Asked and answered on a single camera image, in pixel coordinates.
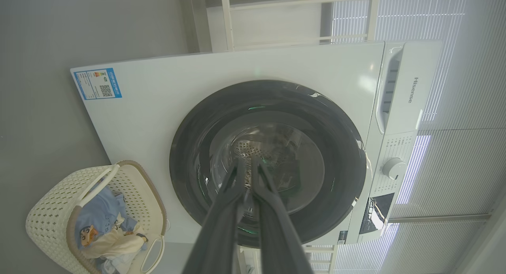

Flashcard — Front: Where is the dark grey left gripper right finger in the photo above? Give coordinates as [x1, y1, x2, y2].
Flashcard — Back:
[251, 157, 313, 274]

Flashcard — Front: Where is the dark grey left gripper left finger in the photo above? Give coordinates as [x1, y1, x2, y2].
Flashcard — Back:
[182, 157, 248, 274]

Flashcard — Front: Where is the pile of clothes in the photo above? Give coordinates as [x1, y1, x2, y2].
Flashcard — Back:
[85, 223, 147, 274]

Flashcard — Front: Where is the dark round washer door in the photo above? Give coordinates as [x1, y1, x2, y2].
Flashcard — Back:
[169, 79, 367, 249]

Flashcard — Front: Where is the blue cartoon print garment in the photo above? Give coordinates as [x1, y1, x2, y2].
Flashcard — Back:
[74, 186, 139, 249]

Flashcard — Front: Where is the black washing machine display panel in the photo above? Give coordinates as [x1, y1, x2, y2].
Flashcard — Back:
[359, 193, 395, 235]

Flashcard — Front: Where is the white washing machine dial knob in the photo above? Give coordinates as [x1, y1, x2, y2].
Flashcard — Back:
[382, 157, 408, 180]

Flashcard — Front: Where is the white front-load washing machine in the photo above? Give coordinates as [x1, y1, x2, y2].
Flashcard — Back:
[70, 40, 442, 251]

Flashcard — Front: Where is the cream perforated laundry basket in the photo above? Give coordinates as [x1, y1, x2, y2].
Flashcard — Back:
[26, 160, 168, 274]

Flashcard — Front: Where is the white detergent drawer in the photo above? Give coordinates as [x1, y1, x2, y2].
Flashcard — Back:
[376, 45, 404, 134]

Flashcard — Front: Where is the blue energy label sticker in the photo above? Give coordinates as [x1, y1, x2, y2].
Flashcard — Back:
[74, 68, 122, 100]

